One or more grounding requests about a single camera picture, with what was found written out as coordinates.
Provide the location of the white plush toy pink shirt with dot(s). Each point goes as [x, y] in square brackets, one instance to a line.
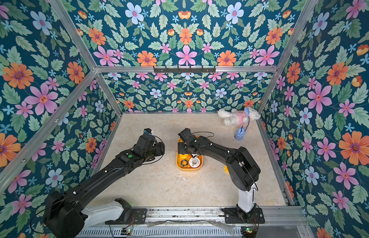
[238, 118]

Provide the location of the orange white tape roll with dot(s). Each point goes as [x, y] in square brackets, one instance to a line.
[194, 162]

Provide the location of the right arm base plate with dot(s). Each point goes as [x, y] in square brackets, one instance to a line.
[238, 216]

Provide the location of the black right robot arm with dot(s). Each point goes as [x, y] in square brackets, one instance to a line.
[243, 169]

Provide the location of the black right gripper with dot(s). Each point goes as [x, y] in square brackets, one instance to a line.
[186, 137]

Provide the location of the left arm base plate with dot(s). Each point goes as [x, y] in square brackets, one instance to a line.
[129, 214]

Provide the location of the black wall hook rail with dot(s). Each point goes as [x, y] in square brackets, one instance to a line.
[184, 69]

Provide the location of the aluminium front rail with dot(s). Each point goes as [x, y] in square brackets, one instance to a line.
[274, 215]

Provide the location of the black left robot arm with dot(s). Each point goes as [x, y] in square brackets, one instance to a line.
[67, 214]

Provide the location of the yellow plastic storage box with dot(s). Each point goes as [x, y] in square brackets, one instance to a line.
[181, 150]

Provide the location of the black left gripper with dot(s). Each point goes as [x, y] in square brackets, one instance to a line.
[159, 148]

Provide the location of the yellow black tape roll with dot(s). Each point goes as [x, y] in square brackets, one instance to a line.
[184, 163]

